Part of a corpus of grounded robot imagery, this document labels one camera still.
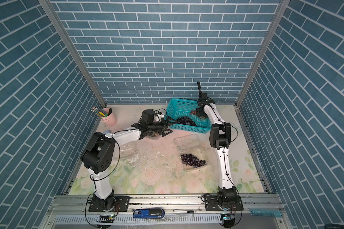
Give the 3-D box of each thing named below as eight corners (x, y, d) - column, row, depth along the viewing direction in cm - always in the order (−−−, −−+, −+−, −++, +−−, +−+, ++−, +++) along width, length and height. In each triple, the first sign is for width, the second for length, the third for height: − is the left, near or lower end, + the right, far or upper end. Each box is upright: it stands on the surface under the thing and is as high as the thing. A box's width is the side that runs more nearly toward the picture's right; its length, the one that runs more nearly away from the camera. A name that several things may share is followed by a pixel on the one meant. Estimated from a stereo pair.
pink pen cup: (104, 127, 108) (98, 117, 100) (108, 117, 114) (102, 108, 106) (115, 127, 108) (109, 118, 100) (118, 117, 114) (113, 108, 106)
